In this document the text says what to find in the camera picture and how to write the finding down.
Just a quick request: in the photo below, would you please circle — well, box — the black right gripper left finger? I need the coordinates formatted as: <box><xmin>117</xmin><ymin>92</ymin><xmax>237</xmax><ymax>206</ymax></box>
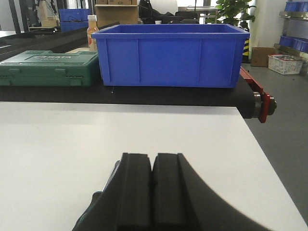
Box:
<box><xmin>73</xmin><ymin>153</ymin><xmax>151</xmax><ymax>231</ymax></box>

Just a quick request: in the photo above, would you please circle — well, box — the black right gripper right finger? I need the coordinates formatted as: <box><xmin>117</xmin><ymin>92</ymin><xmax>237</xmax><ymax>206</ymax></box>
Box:
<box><xmin>152</xmin><ymin>152</ymin><xmax>241</xmax><ymax>231</ymax></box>

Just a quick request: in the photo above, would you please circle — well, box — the large blue plastic bin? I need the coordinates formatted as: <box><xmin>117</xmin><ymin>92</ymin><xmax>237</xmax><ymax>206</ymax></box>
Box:
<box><xmin>92</xmin><ymin>24</ymin><xmax>250</xmax><ymax>88</ymax></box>

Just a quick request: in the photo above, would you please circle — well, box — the green SATA tool case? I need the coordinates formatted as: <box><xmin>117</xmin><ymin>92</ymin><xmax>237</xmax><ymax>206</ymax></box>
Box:
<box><xmin>0</xmin><ymin>51</ymin><xmax>100</xmax><ymax>87</ymax></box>

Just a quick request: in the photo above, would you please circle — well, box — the small brown cardboard box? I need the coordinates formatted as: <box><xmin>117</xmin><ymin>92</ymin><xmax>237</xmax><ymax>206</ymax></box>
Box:
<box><xmin>250</xmin><ymin>47</ymin><xmax>278</xmax><ymax>67</ymax></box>

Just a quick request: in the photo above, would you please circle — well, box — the white plastic basket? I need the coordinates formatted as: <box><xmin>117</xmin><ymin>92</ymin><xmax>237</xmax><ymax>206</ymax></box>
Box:
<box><xmin>268</xmin><ymin>54</ymin><xmax>304</xmax><ymax>75</ymax></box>

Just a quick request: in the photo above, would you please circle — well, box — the orange juice bottle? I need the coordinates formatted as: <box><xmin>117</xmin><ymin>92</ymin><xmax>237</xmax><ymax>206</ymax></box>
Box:
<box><xmin>87</xmin><ymin>15</ymin><xmax>99</xmax><ymax>51</ymax></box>

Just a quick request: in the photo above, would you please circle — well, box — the large cardboard box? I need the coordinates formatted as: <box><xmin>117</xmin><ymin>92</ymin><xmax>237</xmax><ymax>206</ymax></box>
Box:
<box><xmin>95</xmin><ymin>4</ymin><xmax>139</xmax><ymax>27</ymax></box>

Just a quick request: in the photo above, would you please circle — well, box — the blue crate in background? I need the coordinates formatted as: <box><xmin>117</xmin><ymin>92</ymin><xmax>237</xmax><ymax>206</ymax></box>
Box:
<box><xmin>59</xmin><ymin>9</ymin><xmax>91</xmax><ymax>32</ymax></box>

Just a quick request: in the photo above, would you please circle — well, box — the green potted plant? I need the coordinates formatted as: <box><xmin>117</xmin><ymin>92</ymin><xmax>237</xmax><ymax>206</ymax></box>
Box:
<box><xmin>206</xmin><ymin>0</ymin><xmax>257</xmax><ymax>31</ymax></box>

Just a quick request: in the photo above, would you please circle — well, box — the red conveyor frame end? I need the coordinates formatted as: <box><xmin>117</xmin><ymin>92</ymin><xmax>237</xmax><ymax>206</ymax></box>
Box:
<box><xmin>240</xmin><ymin>67</ymin><xmax>277</xmax><ymax>123</ymax></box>

